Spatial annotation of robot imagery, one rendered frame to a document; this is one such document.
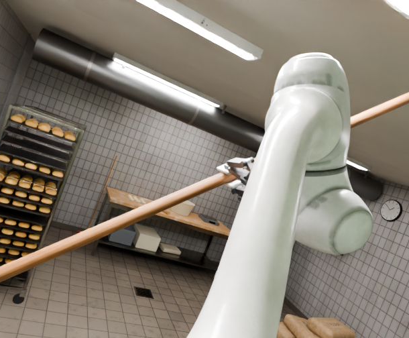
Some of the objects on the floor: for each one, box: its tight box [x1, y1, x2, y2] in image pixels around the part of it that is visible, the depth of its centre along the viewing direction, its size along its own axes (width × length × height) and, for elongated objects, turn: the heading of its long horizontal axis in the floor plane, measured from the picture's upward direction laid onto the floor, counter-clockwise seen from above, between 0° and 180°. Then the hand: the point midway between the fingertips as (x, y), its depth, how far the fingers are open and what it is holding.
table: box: [91, 186, 231, 282], centre depth 566 cm, size 220×80×90 cm, turn 28°
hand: (229, 176), depth 84 cm, fingers closed on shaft, 3 cm apart
